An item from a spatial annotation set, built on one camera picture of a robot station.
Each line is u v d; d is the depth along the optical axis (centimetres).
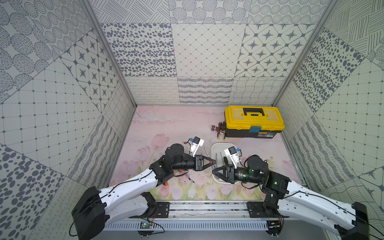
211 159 66
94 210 39
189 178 84
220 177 65
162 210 74
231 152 63
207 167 64
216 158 93
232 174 58
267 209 65
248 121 90
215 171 65
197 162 60
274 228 73
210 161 66
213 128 104
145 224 71
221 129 104
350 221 42
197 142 66
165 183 80
